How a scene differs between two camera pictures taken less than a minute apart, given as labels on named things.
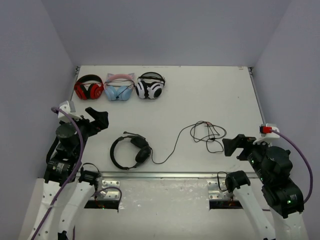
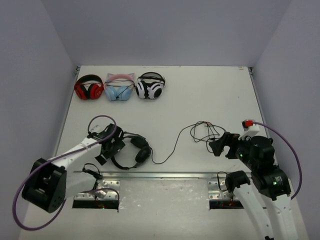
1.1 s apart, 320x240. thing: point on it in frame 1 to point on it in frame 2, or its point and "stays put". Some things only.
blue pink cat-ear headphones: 118,86 stays put
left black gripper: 88,122 to 115,144
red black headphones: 95,90 stays put
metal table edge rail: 158,175 stays put
